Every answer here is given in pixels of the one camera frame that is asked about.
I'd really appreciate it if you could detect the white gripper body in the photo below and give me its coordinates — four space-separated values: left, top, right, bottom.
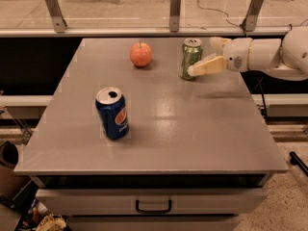
223 38 252 72

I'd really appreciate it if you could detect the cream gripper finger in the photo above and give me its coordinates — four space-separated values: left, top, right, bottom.
188 55 227 77
210 37 231 52

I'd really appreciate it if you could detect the green soda can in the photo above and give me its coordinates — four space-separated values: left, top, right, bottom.
180 38 203 80

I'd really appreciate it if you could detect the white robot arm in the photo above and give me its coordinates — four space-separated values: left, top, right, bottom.
188 26 308 81

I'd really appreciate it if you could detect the blue Pepsi can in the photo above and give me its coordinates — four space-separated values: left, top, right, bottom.
95 87 129 141

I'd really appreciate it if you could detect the red apple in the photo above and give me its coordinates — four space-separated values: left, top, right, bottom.
130 41 153 67

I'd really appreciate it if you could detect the black floor bar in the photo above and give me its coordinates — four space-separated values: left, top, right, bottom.
289 151 308 177

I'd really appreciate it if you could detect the grey cabinet drawer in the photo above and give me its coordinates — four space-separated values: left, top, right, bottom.
37 189 266 216

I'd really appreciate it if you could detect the yellow snack bag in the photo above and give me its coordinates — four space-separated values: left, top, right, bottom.
36 215 67 231

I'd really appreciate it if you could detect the right metal bracket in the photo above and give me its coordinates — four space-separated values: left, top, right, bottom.
242 0 264 32

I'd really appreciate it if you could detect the metal bracket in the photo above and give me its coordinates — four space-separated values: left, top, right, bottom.
44 0 67 33
242 0 264 32
169 0 181 32

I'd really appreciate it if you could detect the middle metal bracket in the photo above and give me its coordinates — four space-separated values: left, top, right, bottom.
169 0 181 32

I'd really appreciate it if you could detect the black cable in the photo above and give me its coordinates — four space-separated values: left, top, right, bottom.
192 0 268 114

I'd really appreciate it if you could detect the left metal bracket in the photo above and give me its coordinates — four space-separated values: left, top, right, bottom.
44 0 67 33

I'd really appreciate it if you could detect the black drawer handle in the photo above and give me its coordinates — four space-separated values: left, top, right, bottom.
135 200 172 215

